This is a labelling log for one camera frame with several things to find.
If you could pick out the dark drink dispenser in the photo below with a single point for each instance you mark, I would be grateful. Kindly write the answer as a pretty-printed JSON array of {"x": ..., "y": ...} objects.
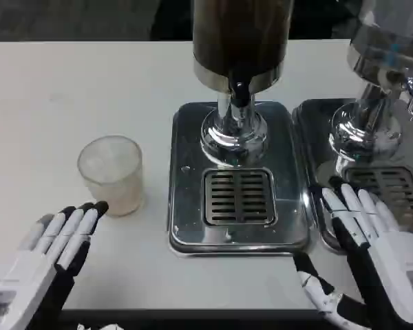
[{"x": 220, "y": 38}]

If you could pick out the clear drink dispenser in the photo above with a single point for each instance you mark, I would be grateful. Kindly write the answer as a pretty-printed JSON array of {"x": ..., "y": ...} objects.
[{"x": 375, "y": 62}]

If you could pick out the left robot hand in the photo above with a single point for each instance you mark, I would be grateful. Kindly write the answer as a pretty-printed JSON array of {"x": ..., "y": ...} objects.
[{"x": 27, "y": 275}]

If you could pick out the steel drip tray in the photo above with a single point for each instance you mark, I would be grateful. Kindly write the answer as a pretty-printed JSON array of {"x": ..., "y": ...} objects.
[
  {"x": 313, "y": 137},
  {"x": 186, "y": 206}
]

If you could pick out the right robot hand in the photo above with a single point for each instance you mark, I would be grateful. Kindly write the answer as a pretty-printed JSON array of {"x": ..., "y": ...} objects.
[{"x": 392, "y": 268}]

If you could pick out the clear ribbed glass cup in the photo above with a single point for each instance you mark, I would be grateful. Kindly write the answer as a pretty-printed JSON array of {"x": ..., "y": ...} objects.
[{"x": 113, "y": 178}]

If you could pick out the black dispenser tap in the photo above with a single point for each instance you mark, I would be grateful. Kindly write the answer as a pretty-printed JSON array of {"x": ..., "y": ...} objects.
[{"x": 241, "y": 87}]

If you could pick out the steel drip grid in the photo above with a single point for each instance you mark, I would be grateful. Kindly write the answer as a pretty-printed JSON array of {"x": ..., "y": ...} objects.
[
  {"x": 239, "y": 197},
  {"x": 395, "y": 182}
]

